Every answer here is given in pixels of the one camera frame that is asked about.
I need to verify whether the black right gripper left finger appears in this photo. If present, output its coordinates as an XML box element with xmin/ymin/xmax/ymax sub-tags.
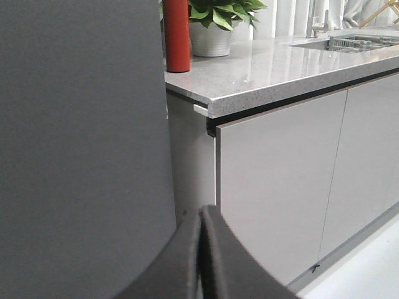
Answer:
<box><xmin>115</xmin><ymin>210</ymin><xmax>201</xmax><ymax>298</ymax></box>

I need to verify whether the grey speckled countertop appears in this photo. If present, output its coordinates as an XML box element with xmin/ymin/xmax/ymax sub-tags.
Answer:
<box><xmin>165</xmin><ymin>36</ymin><xmax>398</xmax><ymax>118</ymax></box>

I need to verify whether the grey cabinet door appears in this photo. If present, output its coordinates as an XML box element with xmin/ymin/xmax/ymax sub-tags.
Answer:
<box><xmin>319</xmin><ymin>74</ymin><xmax>398</xmax><ymax>258</ymax></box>
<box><xmin>217</xmin><ymin>91</ymin><xmax>347</xmax><ymax>285</ymax></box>

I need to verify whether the red cylindrical bottle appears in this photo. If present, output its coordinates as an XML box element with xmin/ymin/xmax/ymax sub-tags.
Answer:
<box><xmin>163</xmin><ymin>0</ymin><xmax>190</xmax><ymax>73</ymax></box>

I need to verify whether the steel kitchen faucet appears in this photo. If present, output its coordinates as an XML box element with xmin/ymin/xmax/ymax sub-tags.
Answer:
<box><xmin>306</xmin><ymin>0</ymin><xmax>330</xmax><ymax>39</ymax></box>

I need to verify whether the green potted plant white pot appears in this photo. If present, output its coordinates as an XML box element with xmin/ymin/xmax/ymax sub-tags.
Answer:
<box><xmin>188</xmin><ymin>0</ymin><xmax>267</xmax><ymax>57</ymax></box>

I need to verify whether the dark grey fridge door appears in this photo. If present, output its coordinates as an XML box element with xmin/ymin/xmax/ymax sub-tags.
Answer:
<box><xmin>1</xmin><ymin>1</ymin><xmax>175</xmax><ymax>298</ymax></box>

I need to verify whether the grey left cabinet door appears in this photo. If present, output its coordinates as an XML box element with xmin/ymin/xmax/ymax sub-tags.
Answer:
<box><xmin>217</xmin><ymin>91</ymin><xmax>347</xmax><ymax>285</ymax></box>

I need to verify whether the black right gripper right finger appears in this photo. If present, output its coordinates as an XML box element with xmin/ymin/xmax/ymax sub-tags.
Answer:
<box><xmin>199</xmin><ymin>206</ymin><xmax>297</xmax><ymax>298</ymax></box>

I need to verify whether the grey right cabinet door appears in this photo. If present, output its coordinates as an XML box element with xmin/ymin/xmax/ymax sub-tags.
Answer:
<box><xmin>319</xmin><ymin>74</ymin><xmax>398</xmax><ymax>258</ymax></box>

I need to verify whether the steel sink with rack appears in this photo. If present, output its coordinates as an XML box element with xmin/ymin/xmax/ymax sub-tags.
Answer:
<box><xmin>290</xmin><ymin>34</ymin><xmax>398</xmax><ymax>53</ymax></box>

